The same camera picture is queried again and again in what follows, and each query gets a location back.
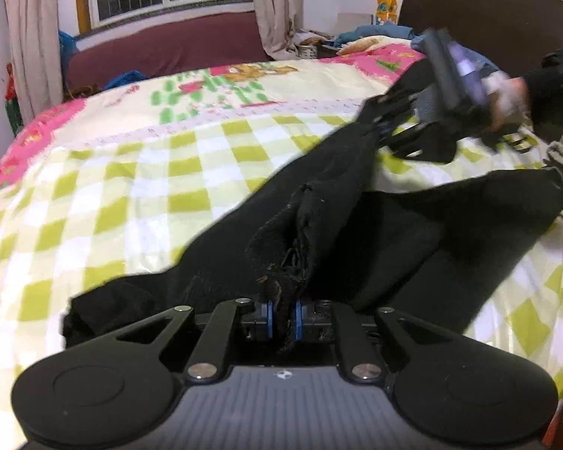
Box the black pants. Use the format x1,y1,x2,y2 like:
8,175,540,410
62,60,563,347

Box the black sleeved right forearm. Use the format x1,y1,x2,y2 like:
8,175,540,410
523,51,563,126

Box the right hand grey glove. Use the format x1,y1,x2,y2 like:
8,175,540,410
482,71,529,132

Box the blue folded cloth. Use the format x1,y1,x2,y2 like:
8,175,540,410
331,22,424,55

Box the dark wooden headboard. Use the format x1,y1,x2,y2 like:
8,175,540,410
399,0,563,76

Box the orange snack bag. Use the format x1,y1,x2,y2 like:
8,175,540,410
374,0,399,24

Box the beige right curtain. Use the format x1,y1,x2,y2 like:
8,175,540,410
253,0,303,60

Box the beige curtain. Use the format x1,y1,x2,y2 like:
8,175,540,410
253,0,303,60
5,0,64,123

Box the green checked bed quilt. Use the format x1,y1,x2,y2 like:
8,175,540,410
0,60,563,449

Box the maroon sofa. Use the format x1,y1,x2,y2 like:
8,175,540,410
63,10,269,95

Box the red green hanging decoration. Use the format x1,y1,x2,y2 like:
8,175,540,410
5,63,23,135

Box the blue cloth by sofa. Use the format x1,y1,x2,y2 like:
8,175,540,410
59,31,150,92

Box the beige left curtain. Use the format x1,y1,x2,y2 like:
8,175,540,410
5,0,64,123

